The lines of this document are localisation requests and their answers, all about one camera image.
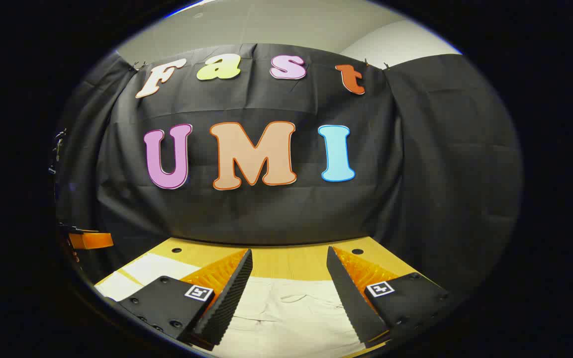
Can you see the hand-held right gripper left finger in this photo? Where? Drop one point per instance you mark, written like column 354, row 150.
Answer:
column 229, row 298

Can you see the white jeans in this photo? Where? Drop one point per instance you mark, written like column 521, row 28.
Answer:
column 286, row 318

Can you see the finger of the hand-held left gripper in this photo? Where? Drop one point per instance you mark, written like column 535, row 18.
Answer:
column 92, row 241

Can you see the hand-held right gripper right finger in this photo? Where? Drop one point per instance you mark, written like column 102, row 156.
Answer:
column 351, row 298

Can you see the black backdrop cloth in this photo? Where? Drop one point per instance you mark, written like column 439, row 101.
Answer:
column 266, row 209

